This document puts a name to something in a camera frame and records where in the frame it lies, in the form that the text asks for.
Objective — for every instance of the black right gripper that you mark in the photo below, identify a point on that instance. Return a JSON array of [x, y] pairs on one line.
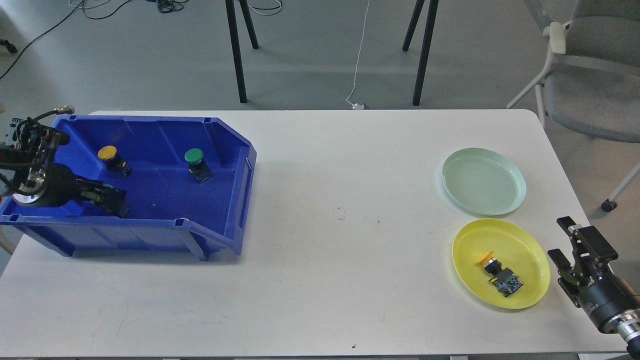
[[608, 301]]

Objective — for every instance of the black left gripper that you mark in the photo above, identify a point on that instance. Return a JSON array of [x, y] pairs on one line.
[[59, 186]]

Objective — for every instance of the yellow push button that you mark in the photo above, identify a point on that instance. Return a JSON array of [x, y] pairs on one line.
[[113, 161], [504, 279]]

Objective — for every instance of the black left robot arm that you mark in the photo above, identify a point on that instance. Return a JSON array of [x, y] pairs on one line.
[[30, 175]]

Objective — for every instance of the yellow plate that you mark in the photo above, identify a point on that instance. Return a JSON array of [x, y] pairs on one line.
[[486, 239]]

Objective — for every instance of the light green plate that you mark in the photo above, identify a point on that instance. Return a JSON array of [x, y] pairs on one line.
[[483, 182]]

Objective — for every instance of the blue plastic storage bin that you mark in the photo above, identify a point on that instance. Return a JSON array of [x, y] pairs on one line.
[[170, 210]]

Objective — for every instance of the grey office chair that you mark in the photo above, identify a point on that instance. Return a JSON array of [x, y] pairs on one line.
[[589, 82]]

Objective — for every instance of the black tripod legs right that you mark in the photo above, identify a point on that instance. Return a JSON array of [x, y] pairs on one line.
[[428, 34]]

